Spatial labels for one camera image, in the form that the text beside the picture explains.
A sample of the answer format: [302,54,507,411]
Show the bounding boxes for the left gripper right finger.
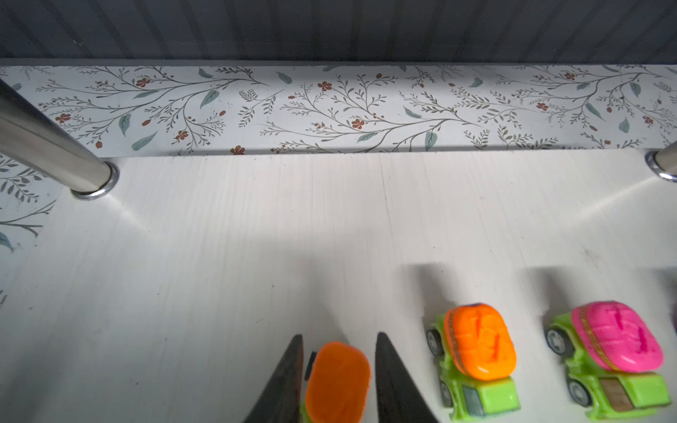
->
[375,332,438,423]

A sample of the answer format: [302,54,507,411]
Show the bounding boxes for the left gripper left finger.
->
[244,334,304,423]

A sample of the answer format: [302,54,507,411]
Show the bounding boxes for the orange mixer green truck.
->
[426,303,521,422]
[300,341,371,422]

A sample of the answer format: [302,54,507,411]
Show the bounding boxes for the pink mixer green truck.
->
[545,301,672,422]

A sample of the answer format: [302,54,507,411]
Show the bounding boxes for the white two-tier shelf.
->
[0,78,677,423]

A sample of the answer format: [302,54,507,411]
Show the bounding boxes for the floral patterned mat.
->
[0,62,677,308]

